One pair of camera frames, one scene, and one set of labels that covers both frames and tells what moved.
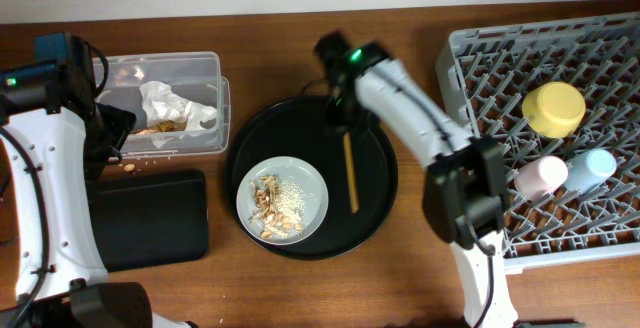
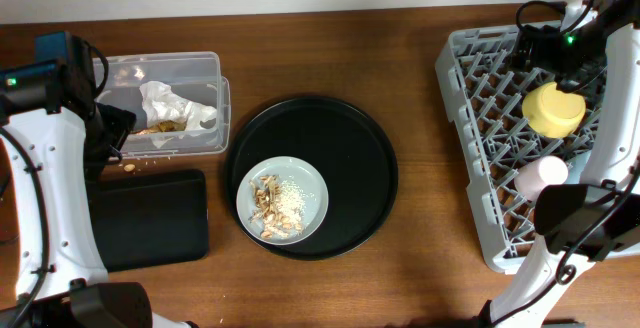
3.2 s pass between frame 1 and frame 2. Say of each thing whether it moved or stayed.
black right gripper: moved
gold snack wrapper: stayed
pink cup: stayed
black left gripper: stayed
